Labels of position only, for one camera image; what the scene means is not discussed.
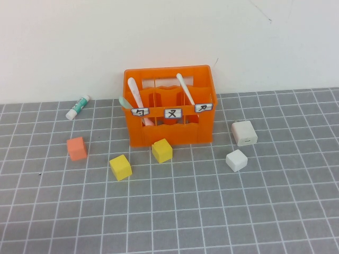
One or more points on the cream plastic knife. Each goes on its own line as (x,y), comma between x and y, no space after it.
(185,90)

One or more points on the pink plastic spoon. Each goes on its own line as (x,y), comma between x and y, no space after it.
(134,91)

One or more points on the mint green plastic spoon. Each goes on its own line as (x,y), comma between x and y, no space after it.
(124,101)

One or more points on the orange plastic cutlery holder crate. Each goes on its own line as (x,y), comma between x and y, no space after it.
(169,135)

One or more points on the paper label with fork character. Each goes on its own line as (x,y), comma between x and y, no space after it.
(173,113)

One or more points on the yellow cube block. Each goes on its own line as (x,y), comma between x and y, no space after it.
(120,167)
(162,150)

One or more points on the paper label with spoon character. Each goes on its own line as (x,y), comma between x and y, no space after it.
(140,112)

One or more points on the paper label with knife character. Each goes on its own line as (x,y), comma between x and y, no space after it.
(204,107)

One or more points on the white cube block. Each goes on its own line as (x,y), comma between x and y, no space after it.
(236,160)

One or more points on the white green glue stick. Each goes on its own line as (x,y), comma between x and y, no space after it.
(78,107)

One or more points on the grey grid tablecloth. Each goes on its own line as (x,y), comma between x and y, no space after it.
(212,211)

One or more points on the orange cube block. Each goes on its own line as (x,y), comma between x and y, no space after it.
(76,149)

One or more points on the white USB wall charger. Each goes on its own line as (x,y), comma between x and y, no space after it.
(244,133)

